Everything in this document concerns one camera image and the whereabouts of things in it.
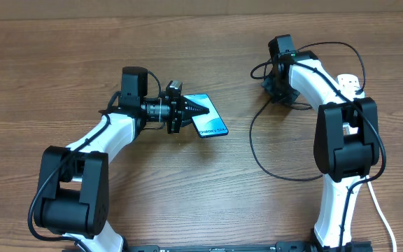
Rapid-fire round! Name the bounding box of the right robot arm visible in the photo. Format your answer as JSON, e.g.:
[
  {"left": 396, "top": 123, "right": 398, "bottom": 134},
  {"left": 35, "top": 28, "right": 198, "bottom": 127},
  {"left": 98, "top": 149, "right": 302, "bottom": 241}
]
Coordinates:
[{"left": 262, "top": 34, "right": 386, "bottom": 251}]

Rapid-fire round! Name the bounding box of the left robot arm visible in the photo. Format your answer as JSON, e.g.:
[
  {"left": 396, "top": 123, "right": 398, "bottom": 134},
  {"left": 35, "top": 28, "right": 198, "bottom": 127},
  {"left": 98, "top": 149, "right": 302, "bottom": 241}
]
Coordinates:
[{"left": 27, "top": 66, "right": 209, "bottom": 251}]

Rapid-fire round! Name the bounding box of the white power strip cord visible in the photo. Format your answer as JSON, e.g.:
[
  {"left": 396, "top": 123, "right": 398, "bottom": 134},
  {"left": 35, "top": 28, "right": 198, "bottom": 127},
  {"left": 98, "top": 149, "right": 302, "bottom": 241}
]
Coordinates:
[{"left": 366, "top": 176, "right": 398, "bottom": 252}]

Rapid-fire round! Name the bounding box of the white power strip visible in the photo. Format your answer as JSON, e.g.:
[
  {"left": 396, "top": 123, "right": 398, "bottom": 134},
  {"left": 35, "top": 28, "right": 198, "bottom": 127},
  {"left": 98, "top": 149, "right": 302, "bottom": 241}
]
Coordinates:
[{"left": 335, "top": 73, "right": 365, "bottom": 101}]

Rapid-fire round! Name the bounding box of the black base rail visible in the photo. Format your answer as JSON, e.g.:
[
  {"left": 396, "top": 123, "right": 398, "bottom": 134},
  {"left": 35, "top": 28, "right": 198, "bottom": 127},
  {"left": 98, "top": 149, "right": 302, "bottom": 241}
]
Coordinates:
[{"left": 123, "top": 241, "right": 373, "bottom": 252}]

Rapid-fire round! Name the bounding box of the black charging cable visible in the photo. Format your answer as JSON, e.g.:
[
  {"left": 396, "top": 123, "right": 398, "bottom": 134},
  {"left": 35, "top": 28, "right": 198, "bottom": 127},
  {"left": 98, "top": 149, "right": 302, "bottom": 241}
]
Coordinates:
[{"left": 248, "top": 41, "right": 367, "bottom": 182}]

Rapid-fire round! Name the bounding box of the blue screen smartphone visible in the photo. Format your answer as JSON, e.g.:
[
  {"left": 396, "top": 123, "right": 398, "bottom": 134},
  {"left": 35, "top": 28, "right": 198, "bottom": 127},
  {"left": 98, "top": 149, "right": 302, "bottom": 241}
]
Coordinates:
[{"left": 185, "top": 94, "right": 229, "bottom": 138}]

